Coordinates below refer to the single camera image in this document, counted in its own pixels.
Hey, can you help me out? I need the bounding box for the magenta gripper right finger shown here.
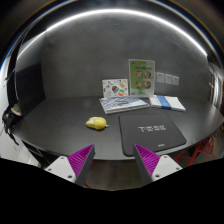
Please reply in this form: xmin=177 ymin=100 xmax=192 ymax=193
xmin=133 ymin=144 xmax=182 ymax=184

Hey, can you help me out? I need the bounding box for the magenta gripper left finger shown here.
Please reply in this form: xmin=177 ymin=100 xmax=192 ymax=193
xmin=46 ymin=145 xmax=95 ymax=186

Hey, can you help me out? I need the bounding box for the black mouse pad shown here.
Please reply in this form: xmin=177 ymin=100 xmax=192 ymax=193
xmin=119 ymin=114 xmax=186 ymax=156

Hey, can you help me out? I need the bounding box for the blue and white booklet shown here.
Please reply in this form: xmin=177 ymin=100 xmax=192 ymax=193
xmin=149 ymin=95 xmax=185 ymax=111

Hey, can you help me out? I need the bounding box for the striped grey book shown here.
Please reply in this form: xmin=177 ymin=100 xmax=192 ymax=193
xmin=100 ymin=96 xmax=149 ymax=114

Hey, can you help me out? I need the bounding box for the white illustrated card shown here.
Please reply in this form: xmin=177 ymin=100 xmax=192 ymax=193
xmin=102 ymin=79 xmax=129 ymax=98

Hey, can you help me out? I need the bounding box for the green framed poster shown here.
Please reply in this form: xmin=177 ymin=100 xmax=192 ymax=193
xmin=129 ymin=59 xmax=155 ymax=98

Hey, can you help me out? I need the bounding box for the red chair frame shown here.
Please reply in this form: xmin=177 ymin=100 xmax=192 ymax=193
xmin=174 ymin=136 xmax=214 ymax=166

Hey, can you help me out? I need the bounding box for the white wall switch panel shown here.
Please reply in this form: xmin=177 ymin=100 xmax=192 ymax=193
xmin=156 ymin=72 xmax=180 ymax=86

